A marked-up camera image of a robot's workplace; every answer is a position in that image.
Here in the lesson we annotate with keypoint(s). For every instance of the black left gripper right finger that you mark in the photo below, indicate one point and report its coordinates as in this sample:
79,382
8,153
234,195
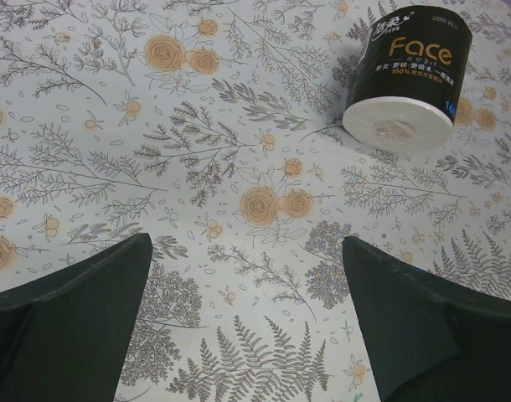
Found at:
428,339

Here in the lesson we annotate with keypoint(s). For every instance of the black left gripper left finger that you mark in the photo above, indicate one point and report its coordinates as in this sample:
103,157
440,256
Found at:
64,337

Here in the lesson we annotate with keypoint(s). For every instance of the black roll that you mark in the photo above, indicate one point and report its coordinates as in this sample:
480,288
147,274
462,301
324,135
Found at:
406,87

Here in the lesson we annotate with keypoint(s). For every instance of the floral patterned table mat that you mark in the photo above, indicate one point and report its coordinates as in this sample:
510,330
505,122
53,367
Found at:
216,128

